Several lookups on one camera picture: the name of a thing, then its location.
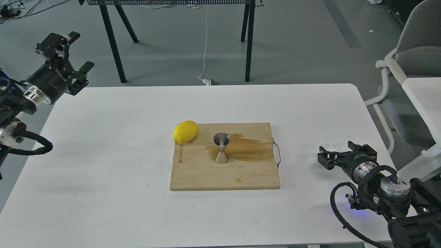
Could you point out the steel double jigger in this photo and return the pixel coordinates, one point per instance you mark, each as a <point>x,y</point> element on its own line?
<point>221,140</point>

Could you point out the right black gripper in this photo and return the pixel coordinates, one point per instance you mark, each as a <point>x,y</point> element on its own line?
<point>355,165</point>

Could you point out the grey office chair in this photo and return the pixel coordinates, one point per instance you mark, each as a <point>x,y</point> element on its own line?
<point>417,54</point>

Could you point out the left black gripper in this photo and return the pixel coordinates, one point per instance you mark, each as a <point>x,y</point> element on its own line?
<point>53,79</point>

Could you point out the yellow lemon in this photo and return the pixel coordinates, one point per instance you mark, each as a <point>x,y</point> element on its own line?
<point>185,131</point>

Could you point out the bamboo cutting board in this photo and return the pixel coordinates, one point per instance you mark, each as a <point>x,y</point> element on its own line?
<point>251,163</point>

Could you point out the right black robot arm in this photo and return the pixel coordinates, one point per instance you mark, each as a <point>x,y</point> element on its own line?
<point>410,207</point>

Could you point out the small clear glass cup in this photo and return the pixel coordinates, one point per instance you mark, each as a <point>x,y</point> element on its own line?
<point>332,143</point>

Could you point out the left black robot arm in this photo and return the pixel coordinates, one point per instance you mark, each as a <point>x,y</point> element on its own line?
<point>15,138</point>

